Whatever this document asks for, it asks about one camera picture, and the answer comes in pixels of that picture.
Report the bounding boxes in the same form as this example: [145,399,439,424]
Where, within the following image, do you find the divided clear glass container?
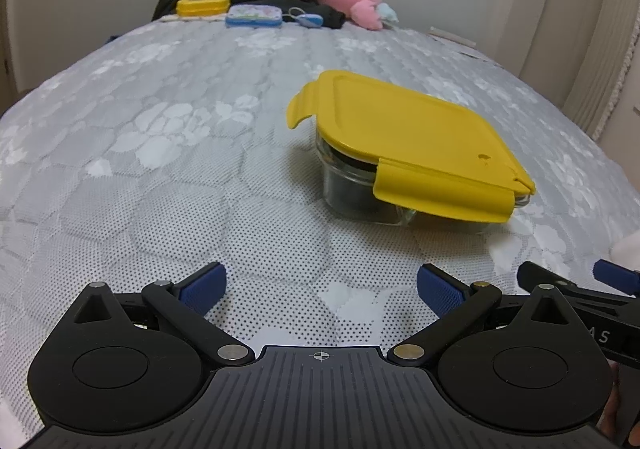
[314,131,532,228]

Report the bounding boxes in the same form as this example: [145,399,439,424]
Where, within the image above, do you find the black plush toy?
[323,148,402,220]

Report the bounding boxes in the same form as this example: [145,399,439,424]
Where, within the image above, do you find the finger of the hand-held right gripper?
[592,259,640,295]
[517,261,640,304]

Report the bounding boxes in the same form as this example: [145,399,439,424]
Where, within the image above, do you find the yellow plastic container lid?
[285,69,537,224]

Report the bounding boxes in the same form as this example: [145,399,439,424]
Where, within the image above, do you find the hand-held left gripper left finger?
[74,261,256,365]

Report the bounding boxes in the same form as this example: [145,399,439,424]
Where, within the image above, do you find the beige curtain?
[519,0,640,140]

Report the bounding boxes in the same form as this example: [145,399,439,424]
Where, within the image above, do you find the blue keychain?
[284,7,325,29]

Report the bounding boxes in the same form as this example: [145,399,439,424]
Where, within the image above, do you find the person's right hand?
[598,361,625,448]

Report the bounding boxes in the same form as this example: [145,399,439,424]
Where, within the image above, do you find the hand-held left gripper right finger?
[387,264,569,366]

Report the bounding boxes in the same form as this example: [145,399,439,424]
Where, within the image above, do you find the white paper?
[429,26,494,63]

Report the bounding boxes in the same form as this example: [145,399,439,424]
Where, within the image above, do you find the small yellow lidded container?
[175,0,231,19]

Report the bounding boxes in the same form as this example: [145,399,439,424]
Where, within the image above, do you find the cream cloth mat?
[159,11,227,24]

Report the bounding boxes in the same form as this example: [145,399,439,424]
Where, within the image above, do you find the blue printed tin box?
[224,5,284,28]

